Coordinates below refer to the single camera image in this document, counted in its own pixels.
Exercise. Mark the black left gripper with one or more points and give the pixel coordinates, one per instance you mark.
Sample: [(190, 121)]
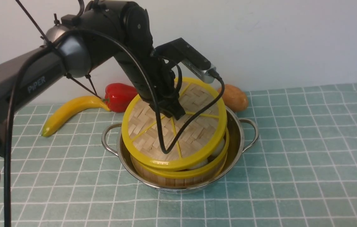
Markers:
[(153, 78)]

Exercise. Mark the woven bamboo steamer lid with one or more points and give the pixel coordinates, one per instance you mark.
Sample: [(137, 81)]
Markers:
[(198, 141)]

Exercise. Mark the bamboo steamer basket yellow rim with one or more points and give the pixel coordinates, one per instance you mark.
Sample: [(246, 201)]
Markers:
[(186, 177)]

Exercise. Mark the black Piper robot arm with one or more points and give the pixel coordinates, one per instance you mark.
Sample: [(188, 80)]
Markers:
[(80, 43)]

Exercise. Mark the red bell pepper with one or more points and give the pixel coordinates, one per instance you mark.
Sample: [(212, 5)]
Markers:
[(118, 96)]

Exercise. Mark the brown potato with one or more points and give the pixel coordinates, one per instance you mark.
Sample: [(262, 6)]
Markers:
[(234, 98)]

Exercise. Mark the yellow plastic banana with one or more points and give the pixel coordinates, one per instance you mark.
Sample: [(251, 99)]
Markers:
[(70, 109)]

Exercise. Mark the green white checkered tablecloth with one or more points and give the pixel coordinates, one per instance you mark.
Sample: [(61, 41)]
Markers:
[(302, 172)]

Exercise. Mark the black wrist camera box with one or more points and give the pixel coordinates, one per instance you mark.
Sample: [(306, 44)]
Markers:
[(179, 51)]

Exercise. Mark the stainless steel two-handled pot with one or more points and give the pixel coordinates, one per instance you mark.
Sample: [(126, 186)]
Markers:
[(235, 150)]

